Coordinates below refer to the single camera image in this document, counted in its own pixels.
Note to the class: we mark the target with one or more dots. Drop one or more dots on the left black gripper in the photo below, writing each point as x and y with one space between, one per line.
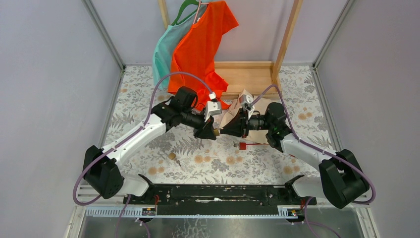
205 130

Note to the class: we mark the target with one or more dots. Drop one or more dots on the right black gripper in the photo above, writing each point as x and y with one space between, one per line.
238 127

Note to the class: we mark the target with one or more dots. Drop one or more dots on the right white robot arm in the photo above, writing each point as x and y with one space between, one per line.
340 179

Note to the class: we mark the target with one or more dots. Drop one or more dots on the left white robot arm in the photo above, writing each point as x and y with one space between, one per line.
102 166

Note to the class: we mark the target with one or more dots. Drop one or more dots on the beige crumpled cloth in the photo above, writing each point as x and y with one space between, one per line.
260 106

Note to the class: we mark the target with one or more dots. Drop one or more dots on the floral table mat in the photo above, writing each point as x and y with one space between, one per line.
208 161

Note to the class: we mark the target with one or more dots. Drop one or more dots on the wooden clothes rack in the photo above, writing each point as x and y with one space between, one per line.
253 76

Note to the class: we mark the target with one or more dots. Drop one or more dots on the orange t-shirt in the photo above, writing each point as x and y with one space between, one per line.
193 59

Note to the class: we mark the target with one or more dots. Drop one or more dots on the teal t-shirt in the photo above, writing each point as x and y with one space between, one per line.
165 47

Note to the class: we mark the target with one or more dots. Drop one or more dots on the pink clothes hanger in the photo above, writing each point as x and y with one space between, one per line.
197 11

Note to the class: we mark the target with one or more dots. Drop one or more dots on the green clothes hanger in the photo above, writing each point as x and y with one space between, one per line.
183 6

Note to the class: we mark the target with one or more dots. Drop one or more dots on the red tag with cord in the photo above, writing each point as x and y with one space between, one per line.
254 149

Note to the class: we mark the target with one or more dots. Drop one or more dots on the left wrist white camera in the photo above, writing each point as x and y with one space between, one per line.
212 109

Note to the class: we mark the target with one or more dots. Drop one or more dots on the wrist white camera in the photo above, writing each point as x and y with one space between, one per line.
246 102
212 109

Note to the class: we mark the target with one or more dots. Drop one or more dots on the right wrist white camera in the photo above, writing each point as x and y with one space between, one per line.
246 102

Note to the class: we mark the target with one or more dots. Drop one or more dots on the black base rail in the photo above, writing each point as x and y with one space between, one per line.
219 200

